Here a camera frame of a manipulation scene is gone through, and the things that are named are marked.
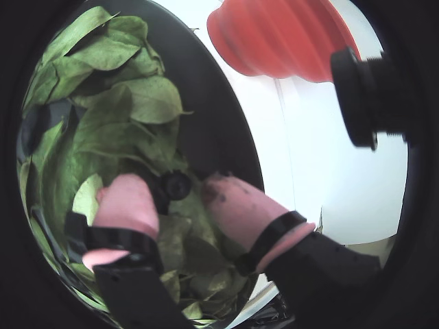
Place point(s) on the pink-tipped black gripper finger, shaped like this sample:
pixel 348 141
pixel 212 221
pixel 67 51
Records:
pixel 240 209
pixel 127 205

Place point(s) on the dark blueberry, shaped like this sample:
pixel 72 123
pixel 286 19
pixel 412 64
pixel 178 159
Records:
pixel 176 185

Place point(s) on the round black bowl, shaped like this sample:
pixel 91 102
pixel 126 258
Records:
pixel 219 113

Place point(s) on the green leaf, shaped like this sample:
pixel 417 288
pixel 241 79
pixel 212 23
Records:
pixel 79 31
pixel 154 99
pixel 173 236
pixel 109 51
pixel 103 113
pixel 84 198
pixel 51 82

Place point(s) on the red collapsible silicone cup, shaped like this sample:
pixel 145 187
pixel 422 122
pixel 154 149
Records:
pixel 278 37

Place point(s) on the black camera module with board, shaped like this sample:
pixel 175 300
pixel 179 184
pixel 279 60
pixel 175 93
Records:
pixel 370 99

